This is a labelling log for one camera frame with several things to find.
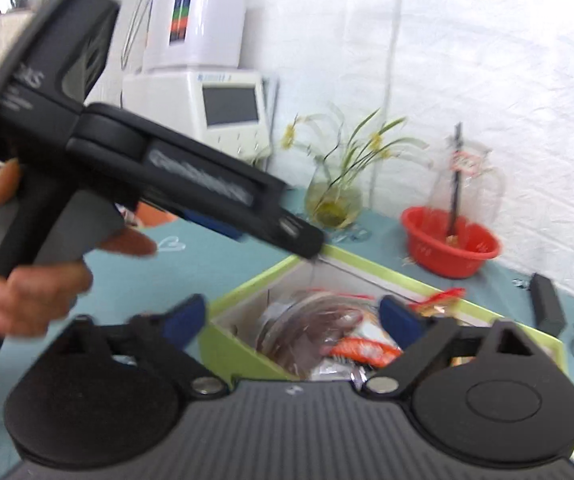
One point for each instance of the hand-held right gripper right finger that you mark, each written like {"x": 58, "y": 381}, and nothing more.
{"x": 399, "y": 322}

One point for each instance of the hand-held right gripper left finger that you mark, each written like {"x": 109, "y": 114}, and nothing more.
{"x": 184, "y": 320}

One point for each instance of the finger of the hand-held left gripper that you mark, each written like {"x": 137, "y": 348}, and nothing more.
{"x": 247, "y": 205}
{"x": 207, "y": 225}

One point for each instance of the red packet with cream label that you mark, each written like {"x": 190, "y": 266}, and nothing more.
{"x": 437, "y": 302}

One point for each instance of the green cardboard box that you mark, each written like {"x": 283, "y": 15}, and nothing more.
{"x": 232, "y": 345}

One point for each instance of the silver snack packet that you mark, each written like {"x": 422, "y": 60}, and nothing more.
{"x": 339, "y": 372}

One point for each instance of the person's left hand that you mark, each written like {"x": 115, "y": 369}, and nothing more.
{"x": 32, "y": 300}

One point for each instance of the teal printed tablecloth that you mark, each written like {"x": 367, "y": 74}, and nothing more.
{"x": 167, "y": 275}

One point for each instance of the orange stool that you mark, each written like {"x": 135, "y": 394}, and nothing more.
{"x": 154, "y": 217}

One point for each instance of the red plastic basket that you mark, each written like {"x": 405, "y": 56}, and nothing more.
{"x": 447, "y": 260}

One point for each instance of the glass vase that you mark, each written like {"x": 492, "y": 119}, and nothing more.
{"x": 334, "y": 202}

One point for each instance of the white appliance with screen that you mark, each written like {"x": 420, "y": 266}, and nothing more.
{"x": 227, "y": 110}

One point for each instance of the yellow flower plant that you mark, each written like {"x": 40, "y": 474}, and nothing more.
{"x": 352, "y": 150}

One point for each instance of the small foil candy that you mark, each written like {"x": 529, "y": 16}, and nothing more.
{"x": 520, "y": 283}

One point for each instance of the small black box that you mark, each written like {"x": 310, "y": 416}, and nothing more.
{"x": 548, "y": 305}

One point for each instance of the black straw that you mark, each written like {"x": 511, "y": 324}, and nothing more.
{"x": 456, "y": 180}

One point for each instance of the glass pitcher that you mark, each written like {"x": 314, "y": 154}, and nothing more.
{"x": 477, "y": 180}

